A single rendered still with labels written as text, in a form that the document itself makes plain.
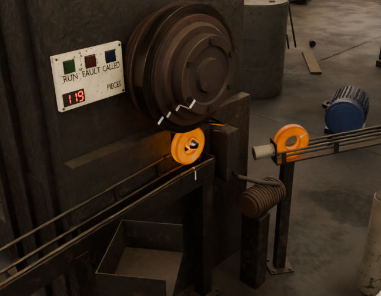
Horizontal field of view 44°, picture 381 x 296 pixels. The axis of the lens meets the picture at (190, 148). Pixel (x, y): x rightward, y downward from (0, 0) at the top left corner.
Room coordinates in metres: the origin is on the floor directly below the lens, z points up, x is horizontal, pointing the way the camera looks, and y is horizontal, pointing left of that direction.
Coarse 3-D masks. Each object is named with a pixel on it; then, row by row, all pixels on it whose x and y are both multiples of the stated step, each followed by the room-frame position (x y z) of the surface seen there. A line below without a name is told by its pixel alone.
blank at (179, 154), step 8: (176, 136) 1.64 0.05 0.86; (184, 136) 1.64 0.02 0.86; (192, 136) 1.67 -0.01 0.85; (200, 136) 1.70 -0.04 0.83; (176, 144) 1.62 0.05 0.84; (184, 144) 1.64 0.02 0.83; (200, 144) 1.70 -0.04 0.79; (176, 152) 1.61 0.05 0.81; (184, 152) 1.64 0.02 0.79; (192, 152) 1.67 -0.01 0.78; (200, 152) 1.70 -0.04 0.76; (176, 160) 1.63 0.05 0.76; (184, 160) 1.64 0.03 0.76; (192, 160) 1.67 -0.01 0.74
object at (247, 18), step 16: (256, 0) 4.53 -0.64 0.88; (272, 0) 4.44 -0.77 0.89; (256, 16) 4.27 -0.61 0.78; (272, 16) 4.28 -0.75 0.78; (256, 32) 4.26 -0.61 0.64; (272, 32) 4.29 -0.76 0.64; (256, 48) 4.26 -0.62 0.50; (272, 48) 4.29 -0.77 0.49; (256, 64) 4.26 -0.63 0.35; (272, 64) 4.30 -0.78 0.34; (256, 80) 4.26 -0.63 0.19; (272, 80) 4.30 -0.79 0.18; (256, 96) 4.26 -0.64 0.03; (272, 96) 4.31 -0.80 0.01
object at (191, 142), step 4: (172, 136) 1.71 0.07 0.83; (188, 140) 1.66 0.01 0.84; (192, 140) 1.65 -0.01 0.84; (196, 140) 1.66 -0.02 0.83; (188, 144) 1.64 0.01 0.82; (192, 144) 1.64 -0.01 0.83; (196, 144) 1.64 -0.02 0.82; (188, 148) 1.65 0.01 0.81; (192, 148) 1.64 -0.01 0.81; (196, 148) 1.64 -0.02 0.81
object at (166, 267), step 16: (128, 224) 1.29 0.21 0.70; (144, 224) 1.29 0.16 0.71; (160, 224) 1.28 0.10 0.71; (176, 224) 1.27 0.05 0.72; (112, 240) 1.19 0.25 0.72; (128, 240) 1.30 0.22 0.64; (144, 240) 1.29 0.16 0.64; (160, 240) 1.28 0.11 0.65; (176, 240) 1.27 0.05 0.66; (112, 256) 1.18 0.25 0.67; (128, 256) 1.25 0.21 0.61; (144, 256) 1.25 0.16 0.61; (160, 256) 1.25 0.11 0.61; (176, 256) 1.25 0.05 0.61; (96, 272) 1.05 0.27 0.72; (112, 272) 1.16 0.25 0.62; (128, 272) 1.18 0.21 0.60; (144, 272) 1.18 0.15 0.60; (160, 272) 1.18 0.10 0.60; (176, 272) 1.18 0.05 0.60; (112, 288) 1.04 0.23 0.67; (128, 288) 1.03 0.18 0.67; (144, 288) 1.02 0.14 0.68; (160, 288) 1.01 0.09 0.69
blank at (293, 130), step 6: (288, 126) 1.89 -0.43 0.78; (294, 126) 1.88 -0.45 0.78; (300, 126) 1.90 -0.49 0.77; (282, 132) 1.87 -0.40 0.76; (288, 132) 1.88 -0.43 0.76; (294, 132) 1.88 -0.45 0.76; (300, 132) 1.89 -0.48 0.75; (306, 132) 1.89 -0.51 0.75; (276, 138) 1.87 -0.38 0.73; (282, 138) 1.87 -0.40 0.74; (300, 138) 1.89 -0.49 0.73; (306, 138) 1.89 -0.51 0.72; (282, 144) 1.87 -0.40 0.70; (294, 144) 1.91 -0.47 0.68; (300, 144) 1.89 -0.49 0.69; (306, 144) 1.89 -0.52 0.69; (282, 150) 1.87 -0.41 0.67; (300, 150) 1.89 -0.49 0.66; (294, 156) 1.88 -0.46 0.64
